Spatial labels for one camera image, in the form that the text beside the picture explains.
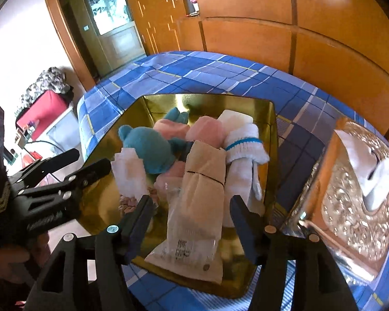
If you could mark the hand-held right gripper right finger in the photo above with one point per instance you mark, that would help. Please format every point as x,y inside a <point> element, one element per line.
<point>243,226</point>

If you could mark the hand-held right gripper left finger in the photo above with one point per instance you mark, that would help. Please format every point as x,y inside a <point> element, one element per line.
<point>142,220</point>

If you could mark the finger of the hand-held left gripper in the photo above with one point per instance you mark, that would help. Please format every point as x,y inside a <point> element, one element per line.
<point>58,160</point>
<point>90,171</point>

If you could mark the white dotted cloth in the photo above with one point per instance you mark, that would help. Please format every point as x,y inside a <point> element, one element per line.
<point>129,171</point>

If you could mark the white wet wipes packet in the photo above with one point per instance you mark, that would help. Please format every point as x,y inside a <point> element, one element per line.
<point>197,207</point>

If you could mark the pink plush item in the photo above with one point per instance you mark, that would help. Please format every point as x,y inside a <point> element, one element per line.
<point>170,129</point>
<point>206,129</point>
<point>171,175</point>

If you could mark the blue plush toy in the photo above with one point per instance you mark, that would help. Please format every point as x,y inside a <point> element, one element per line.
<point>149,149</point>

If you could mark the white sock with blue stripe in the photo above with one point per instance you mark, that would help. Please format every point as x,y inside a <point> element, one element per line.
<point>243,155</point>

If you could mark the gold tin box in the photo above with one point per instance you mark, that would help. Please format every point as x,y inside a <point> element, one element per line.
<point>256,129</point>

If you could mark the person's left hand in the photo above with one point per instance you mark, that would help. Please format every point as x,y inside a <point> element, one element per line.
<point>9,262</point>

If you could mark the clear plastic storage box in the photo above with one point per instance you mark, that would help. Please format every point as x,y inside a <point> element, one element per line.
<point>58,129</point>

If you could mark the red storage bin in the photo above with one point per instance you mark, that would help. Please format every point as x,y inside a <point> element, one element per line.
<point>42,107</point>

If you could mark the patterned dark cloth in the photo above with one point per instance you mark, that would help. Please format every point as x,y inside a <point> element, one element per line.
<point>48,77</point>

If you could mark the ornate silver tissue box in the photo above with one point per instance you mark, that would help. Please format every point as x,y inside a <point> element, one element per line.
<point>347,220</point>

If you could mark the wooden door with glass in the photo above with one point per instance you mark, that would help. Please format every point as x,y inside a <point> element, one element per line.
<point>116,42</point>

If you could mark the white tissue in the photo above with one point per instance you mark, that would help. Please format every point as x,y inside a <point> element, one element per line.
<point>376,181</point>

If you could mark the blue plaid bedsheet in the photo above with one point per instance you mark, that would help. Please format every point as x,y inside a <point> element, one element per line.
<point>214,71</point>

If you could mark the wooden wardrobe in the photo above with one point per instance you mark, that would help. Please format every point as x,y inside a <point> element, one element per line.
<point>327,6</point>

